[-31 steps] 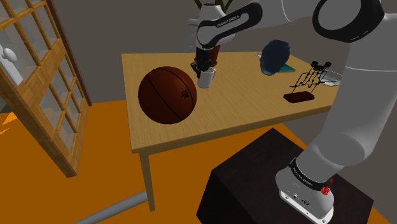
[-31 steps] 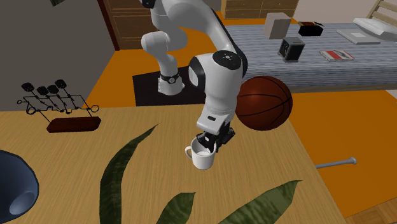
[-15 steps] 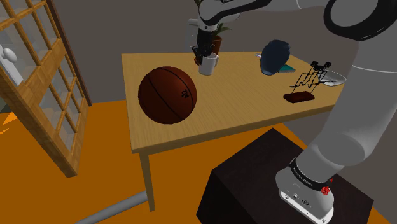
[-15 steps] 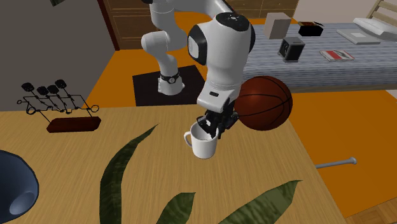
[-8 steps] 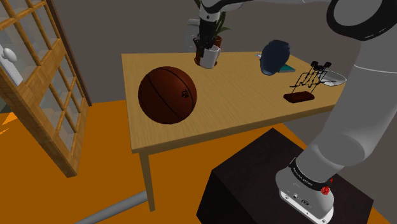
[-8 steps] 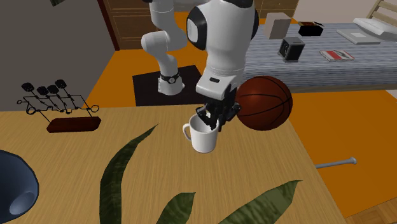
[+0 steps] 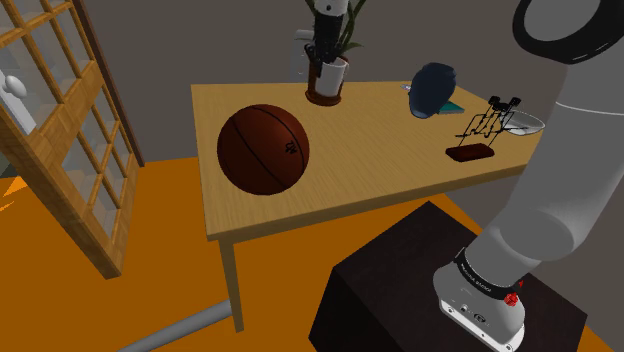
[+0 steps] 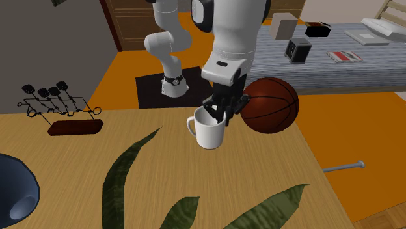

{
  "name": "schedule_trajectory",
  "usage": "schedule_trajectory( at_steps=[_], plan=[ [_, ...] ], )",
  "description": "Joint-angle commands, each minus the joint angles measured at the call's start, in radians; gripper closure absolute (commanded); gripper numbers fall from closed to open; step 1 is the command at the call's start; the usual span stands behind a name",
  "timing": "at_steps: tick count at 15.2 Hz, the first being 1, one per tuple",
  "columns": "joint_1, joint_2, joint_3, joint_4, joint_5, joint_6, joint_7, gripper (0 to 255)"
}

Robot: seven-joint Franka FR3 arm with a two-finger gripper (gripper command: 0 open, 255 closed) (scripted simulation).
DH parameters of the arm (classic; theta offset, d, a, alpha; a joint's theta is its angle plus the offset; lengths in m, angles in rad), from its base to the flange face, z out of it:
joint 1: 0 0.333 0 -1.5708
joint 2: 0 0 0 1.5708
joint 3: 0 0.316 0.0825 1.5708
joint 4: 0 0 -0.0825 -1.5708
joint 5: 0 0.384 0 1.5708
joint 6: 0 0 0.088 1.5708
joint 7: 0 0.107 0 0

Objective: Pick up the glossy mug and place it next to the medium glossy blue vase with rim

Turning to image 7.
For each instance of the clear glass bowl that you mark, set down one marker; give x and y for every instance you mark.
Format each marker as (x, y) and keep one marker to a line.
(526, 124)

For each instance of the wooden table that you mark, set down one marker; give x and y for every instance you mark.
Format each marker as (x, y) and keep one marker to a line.
(370, 146)

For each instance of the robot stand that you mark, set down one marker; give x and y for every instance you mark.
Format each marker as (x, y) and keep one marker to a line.
(390, 278)

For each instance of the teal book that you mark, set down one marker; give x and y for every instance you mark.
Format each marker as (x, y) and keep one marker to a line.
(453, 108)

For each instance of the dark blue vase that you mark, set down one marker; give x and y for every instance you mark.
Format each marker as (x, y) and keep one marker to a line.
(431, 90)

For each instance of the wooden door with glass panes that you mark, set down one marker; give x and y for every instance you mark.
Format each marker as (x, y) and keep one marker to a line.
(48, 180)

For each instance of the brown basketball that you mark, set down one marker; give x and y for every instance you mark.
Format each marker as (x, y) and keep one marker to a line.
(263, 148)

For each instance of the potted plant brown white pot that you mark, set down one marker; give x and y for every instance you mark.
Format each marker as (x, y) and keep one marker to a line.
(331, 80)

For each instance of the grey pipe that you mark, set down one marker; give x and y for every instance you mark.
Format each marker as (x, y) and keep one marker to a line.
(180, 325)

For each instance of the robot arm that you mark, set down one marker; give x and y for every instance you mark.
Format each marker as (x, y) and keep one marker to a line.
(575, 170)

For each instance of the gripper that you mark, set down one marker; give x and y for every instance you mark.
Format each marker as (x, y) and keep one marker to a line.
(326, 31)

